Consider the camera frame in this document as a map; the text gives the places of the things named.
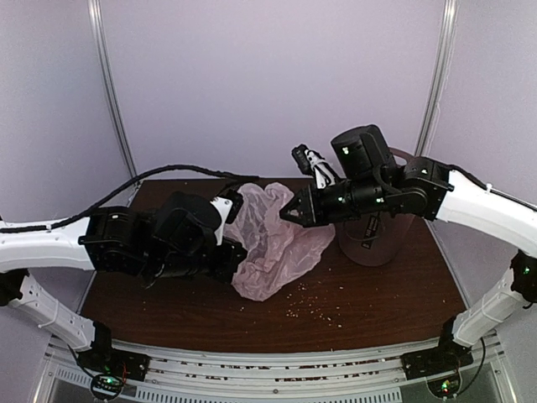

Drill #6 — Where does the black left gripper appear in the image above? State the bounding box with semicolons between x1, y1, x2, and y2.
145;236;247;285

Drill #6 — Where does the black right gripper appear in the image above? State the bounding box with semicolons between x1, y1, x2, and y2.
281;175;390;228

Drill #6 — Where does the pink translucent plastic bag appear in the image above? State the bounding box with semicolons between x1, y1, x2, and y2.
224;182;336;301

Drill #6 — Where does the mauve plastic trash bin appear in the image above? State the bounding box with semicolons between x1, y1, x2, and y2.
337;146;422;268

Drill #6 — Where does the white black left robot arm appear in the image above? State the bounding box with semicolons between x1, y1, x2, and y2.
1;191;247;373

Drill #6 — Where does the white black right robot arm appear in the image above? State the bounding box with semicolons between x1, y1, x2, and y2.
279;124;536;371

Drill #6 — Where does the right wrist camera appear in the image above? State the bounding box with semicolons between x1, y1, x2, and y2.
291;144;341;189

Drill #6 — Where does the aluminium front rail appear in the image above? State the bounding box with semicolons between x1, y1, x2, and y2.
29;332;522;402

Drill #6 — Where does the black braided left cable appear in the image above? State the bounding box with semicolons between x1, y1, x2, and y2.
0;165;259;234

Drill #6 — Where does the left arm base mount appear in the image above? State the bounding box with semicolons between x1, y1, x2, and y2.
72;348;150;401

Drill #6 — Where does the right aluminium frame post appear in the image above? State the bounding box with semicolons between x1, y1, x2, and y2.
414;0;459;156

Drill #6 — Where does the aluminium frame post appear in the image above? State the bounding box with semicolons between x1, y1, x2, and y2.
414;0;459;156
87;0;138;178

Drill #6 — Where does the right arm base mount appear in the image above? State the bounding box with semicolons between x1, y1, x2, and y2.
401;348;474;400

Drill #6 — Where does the left aluminium frame post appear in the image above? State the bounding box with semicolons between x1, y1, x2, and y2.
87;0;138;178

